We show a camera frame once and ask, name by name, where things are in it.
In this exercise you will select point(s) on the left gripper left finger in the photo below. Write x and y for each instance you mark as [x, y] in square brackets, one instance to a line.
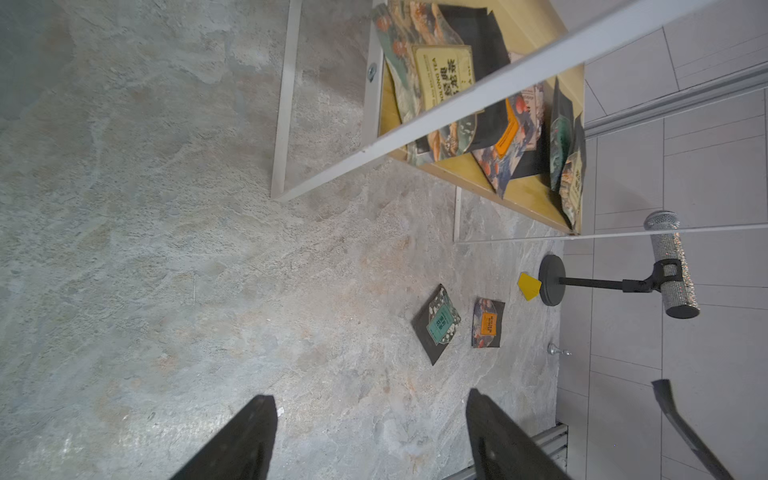
[242, 449]

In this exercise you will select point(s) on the green label tea bag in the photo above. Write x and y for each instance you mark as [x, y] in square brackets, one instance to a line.
[436, 324]

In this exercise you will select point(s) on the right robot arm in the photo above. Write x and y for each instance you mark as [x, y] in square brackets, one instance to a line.
[664, 397]

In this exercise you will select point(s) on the orange label tea bag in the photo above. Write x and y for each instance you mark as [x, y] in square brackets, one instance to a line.
[487, 323]

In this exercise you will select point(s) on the yellow label tea bag lower-right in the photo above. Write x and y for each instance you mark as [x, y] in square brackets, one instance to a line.
[572, 178]

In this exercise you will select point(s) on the orange tea bag lower shelf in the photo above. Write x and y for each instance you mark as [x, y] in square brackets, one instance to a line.
[496, 151]

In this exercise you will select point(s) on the floral tea bag lower shelf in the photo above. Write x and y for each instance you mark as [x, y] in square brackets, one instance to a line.
[529, 109]

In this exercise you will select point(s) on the yellow paper piece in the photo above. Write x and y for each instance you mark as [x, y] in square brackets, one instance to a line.
[529, 286]

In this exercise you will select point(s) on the small metal screw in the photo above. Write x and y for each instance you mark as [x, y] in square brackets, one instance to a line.
[554, 350]

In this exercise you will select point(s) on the yellow label tea bag lower-left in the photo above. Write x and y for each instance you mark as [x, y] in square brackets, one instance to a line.
[429, 64]

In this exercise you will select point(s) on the dark green tea bag lower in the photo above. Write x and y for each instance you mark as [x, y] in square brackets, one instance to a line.
[560, 134]

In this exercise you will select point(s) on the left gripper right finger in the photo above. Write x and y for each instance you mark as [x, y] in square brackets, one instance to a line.
[500, 448]

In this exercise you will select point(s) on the wooden two-tier shelf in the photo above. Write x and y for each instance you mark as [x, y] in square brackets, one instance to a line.
[557, 51]

